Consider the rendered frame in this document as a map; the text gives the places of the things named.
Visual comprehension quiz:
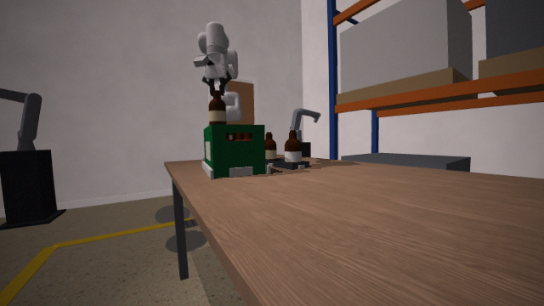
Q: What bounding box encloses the brown glass bottle with white label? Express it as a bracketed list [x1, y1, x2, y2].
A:
[285, 130, 302, 163]

